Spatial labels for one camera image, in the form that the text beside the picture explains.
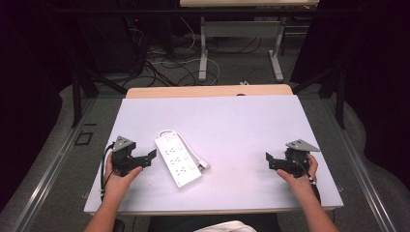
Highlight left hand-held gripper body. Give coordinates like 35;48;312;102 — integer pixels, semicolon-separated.
110;135;144;177

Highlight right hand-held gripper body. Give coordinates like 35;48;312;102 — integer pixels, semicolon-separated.
283;138;321;179

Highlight person's right hand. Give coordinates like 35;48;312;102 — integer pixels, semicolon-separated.
276;153;319;195

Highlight person's left hand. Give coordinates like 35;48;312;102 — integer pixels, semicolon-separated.
103;152;144;201

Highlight white power strip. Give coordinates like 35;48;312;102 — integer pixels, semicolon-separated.
154;130;203;189

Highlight white table board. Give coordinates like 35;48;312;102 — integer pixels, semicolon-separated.
83;94;344;215

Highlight person's dark pants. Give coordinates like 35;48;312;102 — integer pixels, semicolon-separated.
147;213;282;232

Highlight wooden table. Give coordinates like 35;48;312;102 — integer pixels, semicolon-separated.
84;83;337;217

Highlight black metal stand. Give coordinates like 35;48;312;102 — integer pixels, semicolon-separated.
71;62;129;129
291;62;348;131

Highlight person's white shirt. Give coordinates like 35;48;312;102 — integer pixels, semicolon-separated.
192;219;258;232

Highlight black equipment cabinet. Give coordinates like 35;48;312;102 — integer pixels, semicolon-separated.
76;14;148;75

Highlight white desk with metal legs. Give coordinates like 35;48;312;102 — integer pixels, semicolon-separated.
179;0;320;83

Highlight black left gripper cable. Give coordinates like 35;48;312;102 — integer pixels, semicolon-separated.
100;142;116;201

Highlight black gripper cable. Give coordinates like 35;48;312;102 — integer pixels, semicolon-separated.
289;154;322;205
100;142;116;201

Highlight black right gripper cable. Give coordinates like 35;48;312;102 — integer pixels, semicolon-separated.
289;154;322;205

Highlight white power strip cable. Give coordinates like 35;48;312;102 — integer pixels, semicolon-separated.
158;129;211;171

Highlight black floor socket frame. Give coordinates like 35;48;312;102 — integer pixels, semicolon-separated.
73;130;95;147

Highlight aluminium floor rail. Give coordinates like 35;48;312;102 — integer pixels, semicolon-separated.
9;98;98;232
322;98;398;232

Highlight bundle of black floor cables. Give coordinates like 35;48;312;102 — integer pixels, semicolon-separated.
125;18;272;88

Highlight white floor cable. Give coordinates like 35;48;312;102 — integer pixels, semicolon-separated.
150;15;222;87

